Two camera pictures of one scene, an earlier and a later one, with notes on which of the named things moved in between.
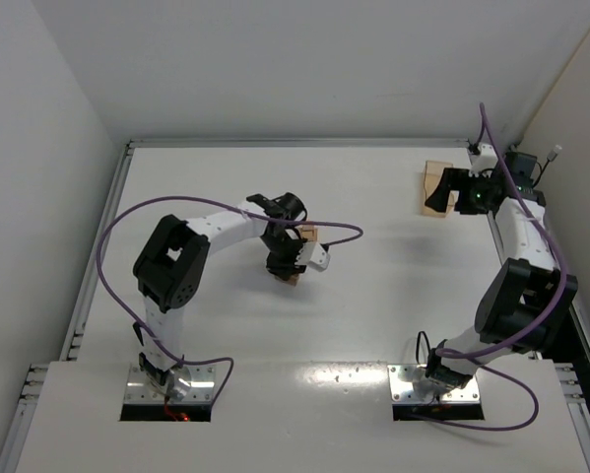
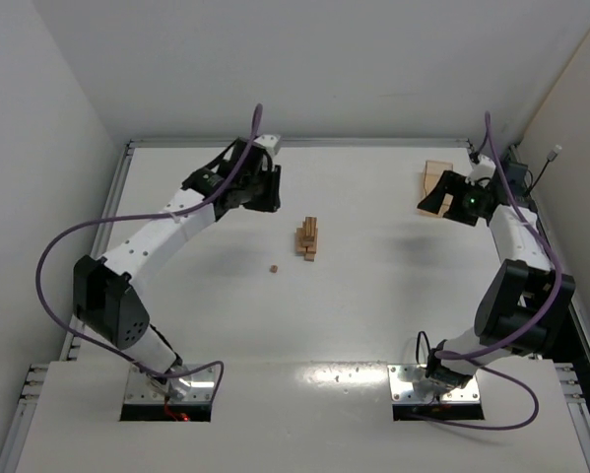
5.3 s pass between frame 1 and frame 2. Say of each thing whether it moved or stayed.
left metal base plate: stayed
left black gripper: moved
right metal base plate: stayed
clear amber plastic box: stayed
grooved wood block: moved
